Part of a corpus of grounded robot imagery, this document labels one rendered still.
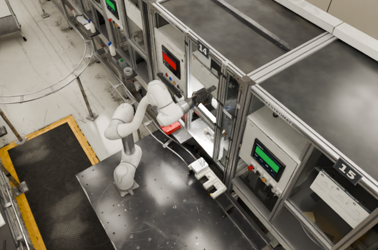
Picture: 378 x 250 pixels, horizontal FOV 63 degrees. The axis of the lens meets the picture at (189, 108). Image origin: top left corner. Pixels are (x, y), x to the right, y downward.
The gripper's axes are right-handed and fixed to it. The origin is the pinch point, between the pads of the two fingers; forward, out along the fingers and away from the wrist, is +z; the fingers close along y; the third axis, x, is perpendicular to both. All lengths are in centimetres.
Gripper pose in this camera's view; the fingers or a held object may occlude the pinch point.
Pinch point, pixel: (211, 89)
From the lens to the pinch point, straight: 205.4
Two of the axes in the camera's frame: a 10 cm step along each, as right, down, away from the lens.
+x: 5.9, 5.6, -5.9
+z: 8.0, -5.2, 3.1
